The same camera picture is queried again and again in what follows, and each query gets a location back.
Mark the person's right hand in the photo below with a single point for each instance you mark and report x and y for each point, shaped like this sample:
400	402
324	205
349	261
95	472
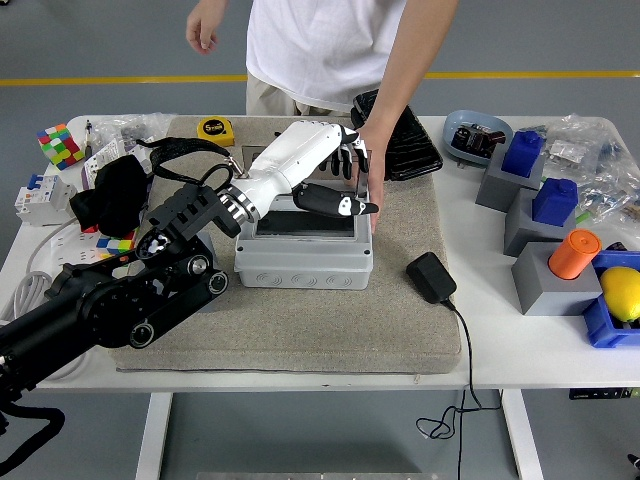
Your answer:
202	32

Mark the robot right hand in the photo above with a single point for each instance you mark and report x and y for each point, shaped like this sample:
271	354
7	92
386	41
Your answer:
635	460

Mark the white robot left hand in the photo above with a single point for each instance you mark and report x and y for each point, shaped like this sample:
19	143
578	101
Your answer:
295	155

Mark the person's left hand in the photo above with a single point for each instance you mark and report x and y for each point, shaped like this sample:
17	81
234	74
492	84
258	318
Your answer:
377	170

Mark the person's right forearm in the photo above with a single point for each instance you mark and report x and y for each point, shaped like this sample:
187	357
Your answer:
210	6

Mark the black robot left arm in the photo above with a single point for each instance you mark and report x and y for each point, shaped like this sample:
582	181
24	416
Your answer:
125	310

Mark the person's left forearm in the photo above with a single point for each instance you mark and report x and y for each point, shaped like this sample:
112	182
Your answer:
405	70

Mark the grey electrical junction box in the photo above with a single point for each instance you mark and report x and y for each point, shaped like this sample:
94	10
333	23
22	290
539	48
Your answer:
300	270

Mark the blue block battery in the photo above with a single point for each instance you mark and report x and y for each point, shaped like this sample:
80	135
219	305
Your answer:
522	155
555	202

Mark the orange cylinder battery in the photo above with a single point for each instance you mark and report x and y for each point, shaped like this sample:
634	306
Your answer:
575	252

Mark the black foot pedal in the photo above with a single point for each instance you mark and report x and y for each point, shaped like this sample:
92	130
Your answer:
415	150

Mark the black table control panel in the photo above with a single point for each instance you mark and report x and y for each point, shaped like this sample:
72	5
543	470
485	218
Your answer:
605	393

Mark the yellow square tape measure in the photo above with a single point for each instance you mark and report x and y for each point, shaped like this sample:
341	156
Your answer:
215	132

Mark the light blue bowl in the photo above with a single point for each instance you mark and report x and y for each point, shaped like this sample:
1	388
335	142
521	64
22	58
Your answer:
465	118

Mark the dark electronic parts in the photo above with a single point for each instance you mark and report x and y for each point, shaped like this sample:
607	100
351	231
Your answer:
475	140

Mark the person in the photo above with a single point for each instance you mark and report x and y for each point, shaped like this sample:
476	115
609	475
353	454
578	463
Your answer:
320	45

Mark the white table leg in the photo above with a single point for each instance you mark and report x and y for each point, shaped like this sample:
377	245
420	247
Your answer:
152	435
522	435

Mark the black power adapter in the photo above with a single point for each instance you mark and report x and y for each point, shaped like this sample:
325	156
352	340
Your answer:
430	277

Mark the clear bag of metal parts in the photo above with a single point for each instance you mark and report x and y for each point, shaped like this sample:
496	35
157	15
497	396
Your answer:
130	129

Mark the blue plastic bin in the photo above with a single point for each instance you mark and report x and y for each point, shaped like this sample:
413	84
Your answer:
600	327

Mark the white printed card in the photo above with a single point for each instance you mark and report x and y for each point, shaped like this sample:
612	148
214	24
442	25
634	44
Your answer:
100	160

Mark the yellow lemon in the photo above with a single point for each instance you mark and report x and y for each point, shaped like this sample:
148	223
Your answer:
622	292

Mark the grey-brown mat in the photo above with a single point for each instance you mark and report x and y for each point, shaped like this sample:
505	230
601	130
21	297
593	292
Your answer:
300	330

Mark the large colourful puzzle cube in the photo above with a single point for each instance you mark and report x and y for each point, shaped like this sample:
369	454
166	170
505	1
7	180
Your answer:
60	147

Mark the black cloth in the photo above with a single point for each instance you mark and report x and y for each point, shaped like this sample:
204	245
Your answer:
115	195

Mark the clear bag with white parts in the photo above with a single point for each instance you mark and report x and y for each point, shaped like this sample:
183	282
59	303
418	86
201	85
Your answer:
564	151

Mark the small colourful puzzle cube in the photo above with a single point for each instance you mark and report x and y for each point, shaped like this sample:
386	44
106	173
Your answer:
117	245

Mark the small dark object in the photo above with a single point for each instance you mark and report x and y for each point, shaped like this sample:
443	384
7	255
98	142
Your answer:
617	247

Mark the white circuit breaker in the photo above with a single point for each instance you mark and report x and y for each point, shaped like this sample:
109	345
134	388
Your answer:
45	200

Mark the clear bag of small parts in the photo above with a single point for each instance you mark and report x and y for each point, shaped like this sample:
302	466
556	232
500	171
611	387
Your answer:
612	175

